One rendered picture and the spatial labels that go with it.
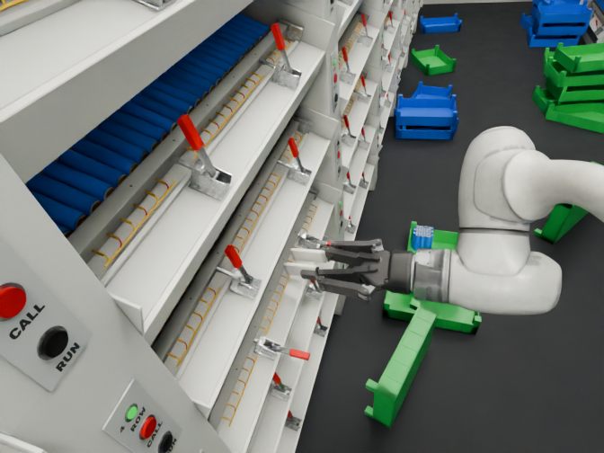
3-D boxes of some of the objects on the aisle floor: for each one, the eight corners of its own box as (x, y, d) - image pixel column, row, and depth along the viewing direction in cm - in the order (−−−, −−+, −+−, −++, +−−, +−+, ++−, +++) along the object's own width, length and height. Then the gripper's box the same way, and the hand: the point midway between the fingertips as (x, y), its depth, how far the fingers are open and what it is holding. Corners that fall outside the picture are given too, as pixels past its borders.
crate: (409, 238, 157) (411, 220, 154) (461, 245, 151) (465, 227, 148) (403, 276, 131) (405, 256, 128) (466, 287, 126) (470, 266, 122)
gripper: (418, 225, 69) (297, 218, 78) (406, 297, 58) (268, 280, 67) (420, 253, 74) (306, 244, 83) (408, 324, 63) (279, 306, 72)
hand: (305, 262), depth 74 cm, fingers open, 3 cm apart
